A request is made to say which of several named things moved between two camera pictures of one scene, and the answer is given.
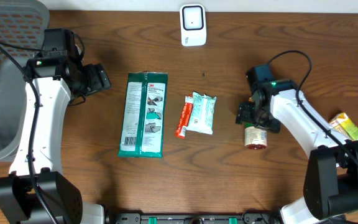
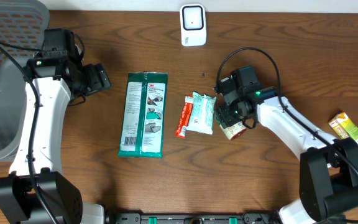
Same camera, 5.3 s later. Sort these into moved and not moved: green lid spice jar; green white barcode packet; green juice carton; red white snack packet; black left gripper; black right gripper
Moved: black right gripper; green lid spice jar
Not moved: green white barcode packet; red white snack packet; black left gripper; green juice carton
